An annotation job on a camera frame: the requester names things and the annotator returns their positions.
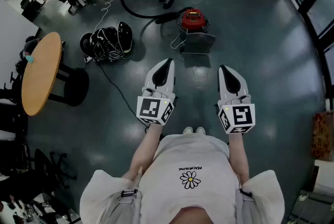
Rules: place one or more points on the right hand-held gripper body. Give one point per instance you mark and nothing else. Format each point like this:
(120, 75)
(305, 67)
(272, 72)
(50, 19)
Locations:
(242, 116)

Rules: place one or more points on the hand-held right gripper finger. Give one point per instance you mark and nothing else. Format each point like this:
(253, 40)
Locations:
(220, 84)
(242, 84)

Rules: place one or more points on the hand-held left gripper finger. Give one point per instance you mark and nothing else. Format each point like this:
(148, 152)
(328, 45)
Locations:
(172, 79)
(149, 78)

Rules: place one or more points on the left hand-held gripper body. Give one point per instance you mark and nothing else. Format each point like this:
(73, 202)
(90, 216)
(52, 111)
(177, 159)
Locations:
(150, 109)

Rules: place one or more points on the grey textured fabric piece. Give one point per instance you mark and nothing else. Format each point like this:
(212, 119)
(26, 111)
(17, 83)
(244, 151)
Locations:
(198, 41)

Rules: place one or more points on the red vacuum cleaner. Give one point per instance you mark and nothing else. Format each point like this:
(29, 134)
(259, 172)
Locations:
(193, 18)

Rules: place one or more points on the person's left forearm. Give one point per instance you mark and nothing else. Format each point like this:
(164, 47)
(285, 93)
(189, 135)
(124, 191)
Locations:
(146, 147)

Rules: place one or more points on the person's right forearm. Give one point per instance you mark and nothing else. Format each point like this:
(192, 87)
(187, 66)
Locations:
(238, 155)

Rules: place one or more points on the person's white left shoe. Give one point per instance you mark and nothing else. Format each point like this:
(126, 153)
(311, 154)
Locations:
(188, 130)

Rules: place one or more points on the person's white shoe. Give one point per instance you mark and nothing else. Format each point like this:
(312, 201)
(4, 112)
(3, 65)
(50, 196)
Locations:
(188, 130)
(200, 130)

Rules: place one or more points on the person's white right shoe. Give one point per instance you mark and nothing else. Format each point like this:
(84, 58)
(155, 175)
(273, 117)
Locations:
(200, 130)

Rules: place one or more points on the person's white t-shirt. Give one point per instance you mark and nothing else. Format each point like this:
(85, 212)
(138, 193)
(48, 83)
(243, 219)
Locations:
(188, 160)

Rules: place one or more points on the black table base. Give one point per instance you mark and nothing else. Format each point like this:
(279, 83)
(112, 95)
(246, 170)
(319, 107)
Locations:
(75, 84)

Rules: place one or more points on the brown patterned box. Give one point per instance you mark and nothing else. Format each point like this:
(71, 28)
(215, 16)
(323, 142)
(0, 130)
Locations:
(323, 136)

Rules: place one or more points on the round wooden table top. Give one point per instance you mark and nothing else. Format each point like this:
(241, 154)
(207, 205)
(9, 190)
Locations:
(41, 74)

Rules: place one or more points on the black window frame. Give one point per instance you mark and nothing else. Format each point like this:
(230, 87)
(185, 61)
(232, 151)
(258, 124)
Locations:
(317, 32)

